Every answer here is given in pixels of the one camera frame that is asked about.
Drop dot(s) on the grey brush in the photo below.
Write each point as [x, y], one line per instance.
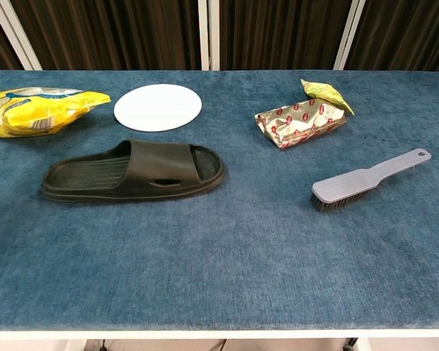
[347, 184]

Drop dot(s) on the green yellow snack packet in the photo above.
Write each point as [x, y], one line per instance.
[325, 93]

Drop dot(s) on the white partition frame post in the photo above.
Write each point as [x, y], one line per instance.
[208, 33]
[14, 36]
[349, 33]

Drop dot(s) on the black rubber slipper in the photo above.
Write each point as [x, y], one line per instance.
[150, 172]

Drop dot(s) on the white round plate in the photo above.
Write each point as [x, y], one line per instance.
[157, 106]

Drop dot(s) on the blue table cloth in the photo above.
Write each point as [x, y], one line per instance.
[223, 256]

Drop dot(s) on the yellow snack bag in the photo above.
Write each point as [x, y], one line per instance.
[40, 111]

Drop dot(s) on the red printed foil snack pack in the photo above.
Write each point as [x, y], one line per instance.
[300, 122]

